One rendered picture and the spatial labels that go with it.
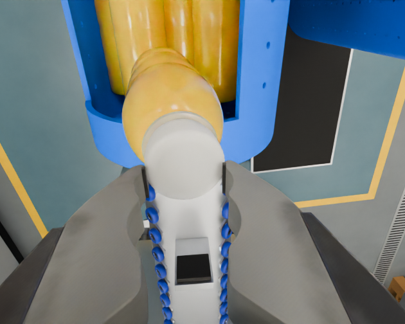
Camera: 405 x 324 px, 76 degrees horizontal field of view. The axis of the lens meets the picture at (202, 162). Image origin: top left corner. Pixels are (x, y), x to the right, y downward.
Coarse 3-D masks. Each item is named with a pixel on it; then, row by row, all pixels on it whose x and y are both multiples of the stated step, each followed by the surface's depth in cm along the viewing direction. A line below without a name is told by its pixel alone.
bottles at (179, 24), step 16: (96, 0) 36; (176, 0) 34; (96, 16) 38; (176, 16) 35; (112, 32) 37; (176, 32) 36; (192, 32) 37; (112, 48) 38; (176, 48) 37; (192, 48) 38; (112, 64) 39; (192, 64) 39; (112, 80) 41
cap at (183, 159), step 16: (160, 128) 13; (176, 128) 12; (192, 128) 12; (160, 144) 12; (176, 144) 12; (192, 144) 12; (208, 144) 12; (160, 160) 12; (176, 160) 12; (192, 160) 12; (208, 160) 12; (224, 160) 13; (160, 176) 12; (176, 176) 13; (192, 176) 13; (208, 176) 13; (160, 192) 13; (176, 192) 13; (192, 192) 13
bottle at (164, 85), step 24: (168, 48) 26; (144, 72) 17; (168, 72) 16; (192, 72) 17; (144, 96) 15; (168, 96) 14; (192, 96) 14; (216, 96) 16; (144, 120) 14; (168, 120) 13; (216, 120) 15; (144, 144) 14
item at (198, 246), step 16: (176, 240) 78; (192, 240) 78; (208, 240) 78; (176, 256) 73; (192, 256) 71; (208, 256) 71; (176, 272) 69; (192, 272) 67; (208, 272) 67; (176, 288) 66; (192, 288) 66; (208, 288) 67
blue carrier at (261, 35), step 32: (64, 0) 31; (256, 0) 25; (288, 0) 29; (96, 32) 40; (256, 32) 26; (96, 64) 40; (256, 64) 28; (96, 96) 40; (256, 96) 30; (96, 128) 33; (224, 128) 29; (256, 128) 32; (128, 160) 32
